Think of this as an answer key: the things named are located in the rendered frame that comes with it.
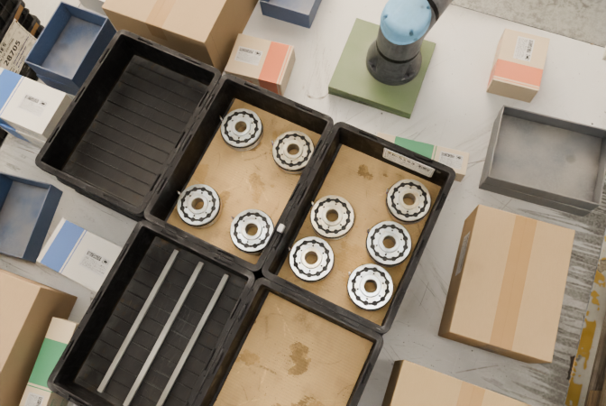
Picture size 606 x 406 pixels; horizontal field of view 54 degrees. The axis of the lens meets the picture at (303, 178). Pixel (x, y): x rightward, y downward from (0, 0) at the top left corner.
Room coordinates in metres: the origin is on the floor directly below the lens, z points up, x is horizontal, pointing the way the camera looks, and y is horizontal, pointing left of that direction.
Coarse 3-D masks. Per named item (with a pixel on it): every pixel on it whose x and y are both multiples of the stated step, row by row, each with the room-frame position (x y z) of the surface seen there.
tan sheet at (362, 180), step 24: (336, 168) 0.46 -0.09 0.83; (360, 168) 0.45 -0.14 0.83; (384, 168) 0.43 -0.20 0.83; (336, 192) 0.39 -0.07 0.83; (360, 192) 0.38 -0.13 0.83; (384, 192) 0.37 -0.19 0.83; (432, 192) 0.35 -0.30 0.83; (336, 216) 0.34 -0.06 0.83; (360, 216) 0.33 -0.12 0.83; (384, 216) 0.32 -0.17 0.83; (336, 240) 0.28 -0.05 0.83; (360, 240) 0.27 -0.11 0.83; (384, 240) 0.26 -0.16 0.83; (288, 264) 0.24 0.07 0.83; (336, 264) 0.22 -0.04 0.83; (360, 264) 0.21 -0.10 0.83; (312, 288) 0.18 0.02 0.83; (336, 288) 0.17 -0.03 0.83; (360, 312) 0.11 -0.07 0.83; (384, 312) 0.10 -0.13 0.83
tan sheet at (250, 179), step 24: (264, 120) 0.61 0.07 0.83; (216, 144) 0.57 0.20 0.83; (264, 144) 0.55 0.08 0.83; (216, 168) 0.51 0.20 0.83; (240, 168) 0.50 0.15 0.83; (264, 168) 0.49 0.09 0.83; (240, 192) 0.44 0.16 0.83; (264, 192) 0.43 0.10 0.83; (288, 192) 0.42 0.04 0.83; (216, 240) 0.33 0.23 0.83
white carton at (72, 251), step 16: (64, 224) 0.45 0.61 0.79; (64, 240) 0.41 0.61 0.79; (80, 240) 0.40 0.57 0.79; (96, 240) 0.39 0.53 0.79; (48, 256) 0.38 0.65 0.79; (64, 256) 0.37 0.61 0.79; (80, 256) 0.36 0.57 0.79; (96, 256) 0.35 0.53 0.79; (112, 256) 0.35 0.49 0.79; (64, 272) 0.33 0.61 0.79; (80, 272) 0.32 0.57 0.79; (96, 272) 0.31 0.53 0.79; (96, 288) 0.28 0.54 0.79
